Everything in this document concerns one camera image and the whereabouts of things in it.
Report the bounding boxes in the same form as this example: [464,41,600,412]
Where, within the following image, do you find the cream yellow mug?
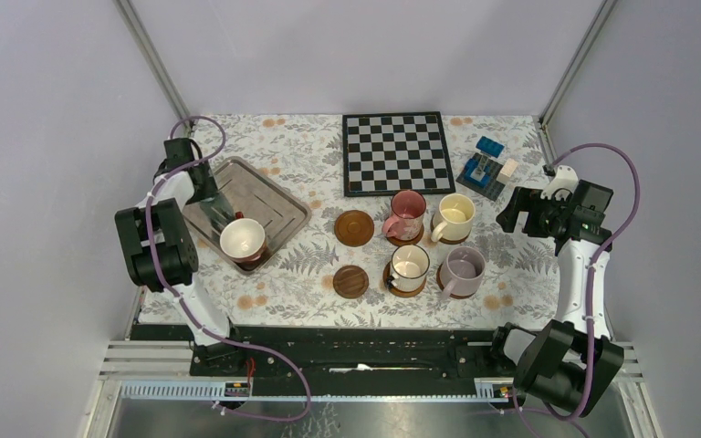
[432,193,476,240]

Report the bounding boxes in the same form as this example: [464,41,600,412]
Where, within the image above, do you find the brown wooden coaster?
[386,229,424,247]
[436,266,482,299]
[383,261,429,297]
[430,227,471,245]
[334,210,375,247]

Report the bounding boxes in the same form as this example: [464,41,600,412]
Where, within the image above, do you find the lavender ceramic mug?
[438,246,487,287]

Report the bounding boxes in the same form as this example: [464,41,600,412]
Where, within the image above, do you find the white red bowl cup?
[219,212,268,266]

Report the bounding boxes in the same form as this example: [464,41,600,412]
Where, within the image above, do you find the pink enamel mug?
[382,190,426,242]

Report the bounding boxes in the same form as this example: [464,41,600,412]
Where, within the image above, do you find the white black-rimmed enamel mug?
[385,245,430,294]

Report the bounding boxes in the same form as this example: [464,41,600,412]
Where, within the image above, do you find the dark walnut coaster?
[332,265,370,299]

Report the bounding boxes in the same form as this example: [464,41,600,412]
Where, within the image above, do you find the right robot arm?
[487,181,624,417]

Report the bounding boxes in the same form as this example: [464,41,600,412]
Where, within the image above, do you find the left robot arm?
[114,138,247,375]

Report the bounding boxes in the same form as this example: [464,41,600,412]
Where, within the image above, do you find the grey lego baseplate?
[456,152,506,201]

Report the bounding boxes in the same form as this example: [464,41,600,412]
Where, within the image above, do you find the white lego brick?
[497,159,518,184]

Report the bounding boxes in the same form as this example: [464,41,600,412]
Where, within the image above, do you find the blue lego brick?
[476,136,505,158]

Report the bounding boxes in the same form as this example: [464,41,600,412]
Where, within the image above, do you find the metal serving tray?
[183,156,311,276]

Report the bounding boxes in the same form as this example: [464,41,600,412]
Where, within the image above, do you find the floral tablecloth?
[194,115,559,329]

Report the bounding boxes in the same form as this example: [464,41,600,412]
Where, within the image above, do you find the black white chessboard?
[341,111,455,197]

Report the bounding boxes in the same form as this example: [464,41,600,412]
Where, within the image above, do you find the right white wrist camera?
[540,165,579,202]

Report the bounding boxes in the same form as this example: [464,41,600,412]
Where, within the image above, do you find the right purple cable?
[510,142,642,438]

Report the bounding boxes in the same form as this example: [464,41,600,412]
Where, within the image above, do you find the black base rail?
[190,326,515,397]

